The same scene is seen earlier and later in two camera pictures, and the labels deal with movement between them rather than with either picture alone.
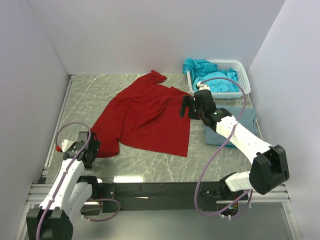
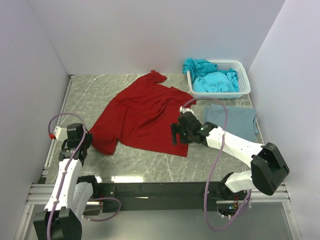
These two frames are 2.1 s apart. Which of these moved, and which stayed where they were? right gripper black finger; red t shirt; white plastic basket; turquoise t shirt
Moved: right gripper black finger
Stayed: red t shirt; white plastic basket; turquoise t shirt
